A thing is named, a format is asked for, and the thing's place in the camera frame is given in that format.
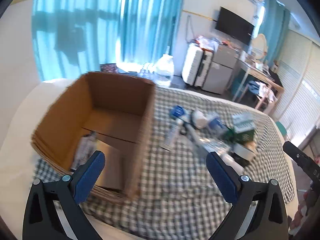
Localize white tube bottle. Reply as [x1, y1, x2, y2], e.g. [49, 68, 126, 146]
[161, 119, 183, 151]

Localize blue tissue pack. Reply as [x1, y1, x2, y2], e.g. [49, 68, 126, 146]
[170, 105, 186, 120]

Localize person's hand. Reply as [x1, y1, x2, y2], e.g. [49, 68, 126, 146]
[289, 189, 318, 236]

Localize green white carton box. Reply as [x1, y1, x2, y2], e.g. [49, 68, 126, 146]
[232, 112, 255, 144]

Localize wooden chair with clothes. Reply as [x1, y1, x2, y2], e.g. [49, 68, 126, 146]
[239, 81, 278, 112]

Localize printed packet inside box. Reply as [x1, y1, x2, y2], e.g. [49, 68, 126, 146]
[70, 132, 97, 172]

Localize clear plastic ruler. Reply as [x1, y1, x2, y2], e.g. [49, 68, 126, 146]
[185, 124, 212, 158]

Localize blue label clear packet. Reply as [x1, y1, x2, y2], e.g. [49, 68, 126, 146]
[207, 115, 227, 134]

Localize wooden desk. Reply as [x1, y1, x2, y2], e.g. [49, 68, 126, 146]
[231, 59, 284, 115]

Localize white plastic jar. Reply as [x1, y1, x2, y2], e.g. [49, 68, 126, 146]
[191, 110, 208, 129]

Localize round white mirror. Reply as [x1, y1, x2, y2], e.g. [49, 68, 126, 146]
[251, 34, 268, 60]

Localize brown cardboard box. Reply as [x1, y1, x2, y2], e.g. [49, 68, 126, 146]
[31, 72, 156, 204]

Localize grey mini fridge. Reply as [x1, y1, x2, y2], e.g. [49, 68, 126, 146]
[202, 44, 239, 94]

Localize teal right curtain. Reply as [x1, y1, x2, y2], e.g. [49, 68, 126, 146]
[259, 0, 291, 67]

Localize white suitcase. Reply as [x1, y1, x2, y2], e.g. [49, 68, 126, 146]
[182, 43, 213, 87]

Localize large clear water jug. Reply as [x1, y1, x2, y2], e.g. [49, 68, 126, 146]
[153, 54, 174, 87]

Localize dark patterned bag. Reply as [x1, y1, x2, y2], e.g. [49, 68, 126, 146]
[100, 63, 119, 73]

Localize pack of water bottles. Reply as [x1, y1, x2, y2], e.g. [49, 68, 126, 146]
[138, 62, 155, 80]

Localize teal window curtain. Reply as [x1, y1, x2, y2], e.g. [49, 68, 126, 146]
[31, 0, 183, 81]

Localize black wall television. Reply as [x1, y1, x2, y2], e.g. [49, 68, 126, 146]
[215, 7, 254, 46]

